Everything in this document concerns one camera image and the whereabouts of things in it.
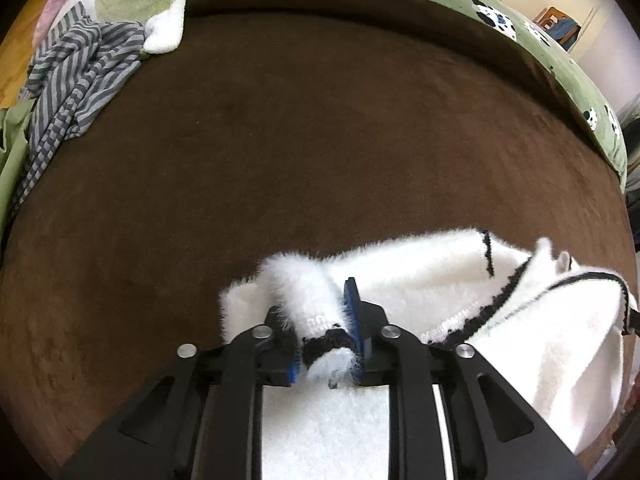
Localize green garment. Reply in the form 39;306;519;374
0;99;37;242

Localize white fluffy cardigan black trim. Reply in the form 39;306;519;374
219;227;640;480

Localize brown bed blanket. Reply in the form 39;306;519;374
0;0;634;480

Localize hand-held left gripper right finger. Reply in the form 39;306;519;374
342;276;589;480

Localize wooden headboard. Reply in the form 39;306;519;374
0;4;57;109

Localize pink pillow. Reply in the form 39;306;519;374
32;0;108;45

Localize grey striped garment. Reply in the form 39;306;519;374
9;2;147;222

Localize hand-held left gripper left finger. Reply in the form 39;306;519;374
62;304;304;480

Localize blue jeans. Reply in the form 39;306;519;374
547;17;582;52

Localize wooden chair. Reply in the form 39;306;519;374
532;5;584;54

